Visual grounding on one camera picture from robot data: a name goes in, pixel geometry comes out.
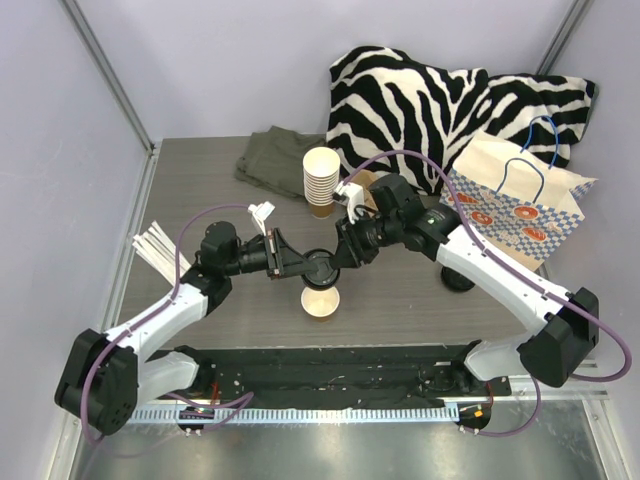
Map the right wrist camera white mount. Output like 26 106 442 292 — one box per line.
332 180 365 224

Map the white slotted cable duct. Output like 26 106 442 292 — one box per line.
128 401 459 425

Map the stack of paper cups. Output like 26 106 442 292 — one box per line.
303 147 341 219

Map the cardboard cup carrier tray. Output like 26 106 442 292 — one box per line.
340 168 416 216

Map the bundle of white straws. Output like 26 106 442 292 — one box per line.
133 221 191 285

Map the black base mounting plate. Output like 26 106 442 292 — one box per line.
177 345 512 410

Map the single brown paper cup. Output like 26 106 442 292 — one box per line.
300 287 341 321

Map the zebra print cloth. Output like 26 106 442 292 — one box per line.
326 46 599 195

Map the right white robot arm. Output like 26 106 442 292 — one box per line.
331 174 599 395

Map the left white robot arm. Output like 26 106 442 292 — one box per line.
54 221 320 435

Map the olive green folded cloth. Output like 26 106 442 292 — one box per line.
234 126 326 198

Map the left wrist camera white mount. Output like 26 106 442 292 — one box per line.
247 201 275 235

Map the black plastic cup lid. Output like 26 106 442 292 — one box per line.
302 248 340 291

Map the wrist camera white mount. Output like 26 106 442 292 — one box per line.
332 180 365 224
247 201 275 235

